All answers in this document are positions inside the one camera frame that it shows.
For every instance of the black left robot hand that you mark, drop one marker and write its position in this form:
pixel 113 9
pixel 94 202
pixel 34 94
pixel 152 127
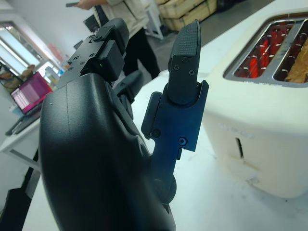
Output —
pixel 91 149

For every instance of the browned toast slice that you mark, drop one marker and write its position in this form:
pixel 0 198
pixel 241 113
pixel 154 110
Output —
pixel 298 69

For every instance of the person in black trousers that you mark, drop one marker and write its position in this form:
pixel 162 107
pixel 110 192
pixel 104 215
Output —
pixel 142 48

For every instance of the white two-slot toaster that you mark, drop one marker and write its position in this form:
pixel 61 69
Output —
pixel 252 108

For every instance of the white desk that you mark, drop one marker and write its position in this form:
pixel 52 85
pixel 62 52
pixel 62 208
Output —
pixel 14 144

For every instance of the laptop with pink screen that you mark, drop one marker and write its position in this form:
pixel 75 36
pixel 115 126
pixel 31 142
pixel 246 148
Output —
pixel 29 96

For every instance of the wooden crate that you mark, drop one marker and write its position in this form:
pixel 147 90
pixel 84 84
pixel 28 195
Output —
pixel 185 12

